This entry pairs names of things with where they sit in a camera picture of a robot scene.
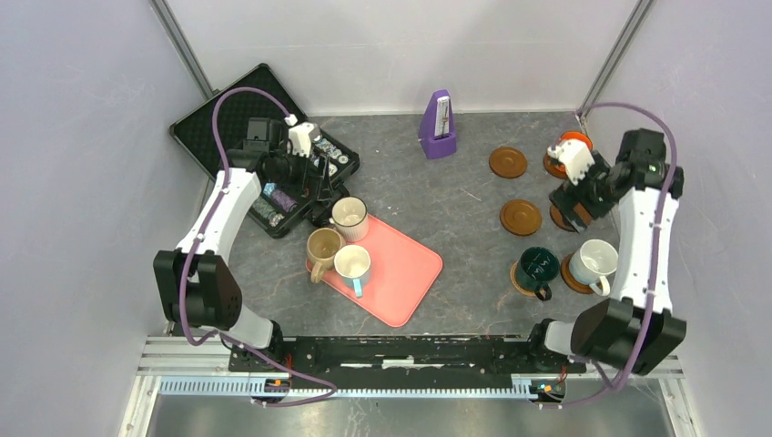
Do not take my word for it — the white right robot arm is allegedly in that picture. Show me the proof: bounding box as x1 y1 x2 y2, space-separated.
525 128 686 376

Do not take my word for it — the purple poker chip stack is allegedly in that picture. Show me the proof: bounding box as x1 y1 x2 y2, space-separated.
269 188 298 213

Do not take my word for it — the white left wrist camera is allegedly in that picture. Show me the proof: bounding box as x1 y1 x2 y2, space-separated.
284 114 321 158

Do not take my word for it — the orange mug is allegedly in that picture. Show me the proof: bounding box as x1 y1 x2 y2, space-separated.
547 131 594 180

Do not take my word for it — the pink plastic tray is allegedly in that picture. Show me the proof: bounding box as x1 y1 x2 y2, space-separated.
321 215 443 328

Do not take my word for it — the purple metronome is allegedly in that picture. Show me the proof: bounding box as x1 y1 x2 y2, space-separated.
418 89 457 159

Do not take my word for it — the aluminium frame rail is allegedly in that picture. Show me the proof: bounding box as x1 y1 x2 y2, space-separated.
137 337 686 400

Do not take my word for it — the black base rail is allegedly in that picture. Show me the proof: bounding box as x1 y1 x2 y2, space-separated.
229 335 586 391

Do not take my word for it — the white mug blue handle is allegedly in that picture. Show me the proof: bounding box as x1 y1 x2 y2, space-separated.
333 244 371 299

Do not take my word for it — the dark green mug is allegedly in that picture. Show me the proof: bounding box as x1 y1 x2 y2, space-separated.
518 247 561 301

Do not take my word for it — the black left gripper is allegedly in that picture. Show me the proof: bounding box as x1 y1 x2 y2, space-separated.
268 146 333 201

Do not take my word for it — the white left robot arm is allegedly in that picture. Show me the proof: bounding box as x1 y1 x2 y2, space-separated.
153 115 286 371

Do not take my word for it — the beige mug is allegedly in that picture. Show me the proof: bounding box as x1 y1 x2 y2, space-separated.
306 228 346 283

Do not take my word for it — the white ribbed black-rimmed mug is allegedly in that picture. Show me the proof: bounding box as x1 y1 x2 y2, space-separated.
330 197 369 243

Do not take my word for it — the brown wooden coaster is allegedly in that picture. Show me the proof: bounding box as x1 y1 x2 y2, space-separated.
560 254 594 295
550 203 595 233
488 147 528 179
543 152 567 179
499 199 543 237

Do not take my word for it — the black poker chip case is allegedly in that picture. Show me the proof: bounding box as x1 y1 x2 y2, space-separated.
169 64 361 239

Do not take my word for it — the green poker chip stack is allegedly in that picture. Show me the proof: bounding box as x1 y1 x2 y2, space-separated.
252 197 284 227

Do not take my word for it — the woven rattan coaster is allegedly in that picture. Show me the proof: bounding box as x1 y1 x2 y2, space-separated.
510 261 540 298

